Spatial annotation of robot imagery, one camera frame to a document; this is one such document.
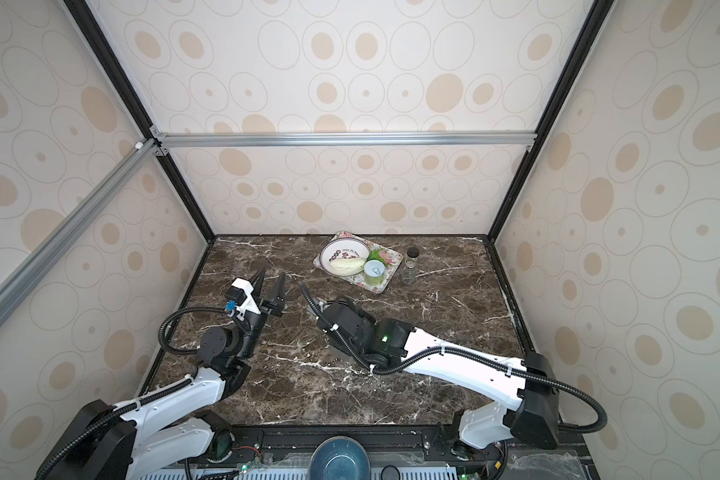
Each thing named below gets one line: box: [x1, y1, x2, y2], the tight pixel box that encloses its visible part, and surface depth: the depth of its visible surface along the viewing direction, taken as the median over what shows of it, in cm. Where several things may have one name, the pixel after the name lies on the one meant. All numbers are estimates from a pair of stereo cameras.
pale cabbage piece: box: [329, 257, 367, 276], surface depth 108 cm
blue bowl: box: [308, 435, 372, 480], surface depth 71 cm
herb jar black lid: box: [405, 246, 420, 274], surface depth 105 cm
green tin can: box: [364, 259, 386, 288], surface depth 105 cm
